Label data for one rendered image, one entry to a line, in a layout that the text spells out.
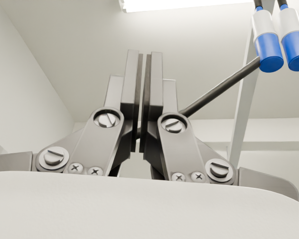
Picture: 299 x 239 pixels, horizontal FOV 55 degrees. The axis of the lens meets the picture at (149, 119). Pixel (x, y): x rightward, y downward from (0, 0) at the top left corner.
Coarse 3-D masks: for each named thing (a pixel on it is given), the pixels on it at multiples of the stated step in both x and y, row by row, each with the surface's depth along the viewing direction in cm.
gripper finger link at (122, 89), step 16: (128, 64) 12; (112, 80) 13; (128, 80) 11; (112, 96) 12; (128, 96) 11; (128, 112) 11; (128, 128) 11; (64, 144) 10; (128, 144) 11; (48, 160) 9; (64, 160) 9
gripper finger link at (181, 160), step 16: (176, 112) 11; (160, 128) 10; (176, 128) 10; (160, 144) 10; (176, 144) 9; (192, 144) 10; (176, 160) 9; (192, 160) 9; (160, 176) 11; (176, 176) 8; (192, 176) 9
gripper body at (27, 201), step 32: (0, 192) 7; (32, 192) 7; (64, 192) 7; (96, 192) 7; (128, 192) 7; (160, 192) 7; (192, 192) 7; (224, 192) 7; (256, 192) 8; (0, 224) 6; (32, 224) 6; (64, 224) 6; (96, 224) 6; (128, 224) 6; (160, 224) 6; (192, 224) 7; (224, 224) 7; (256, 224) 7; (288, 224) 7
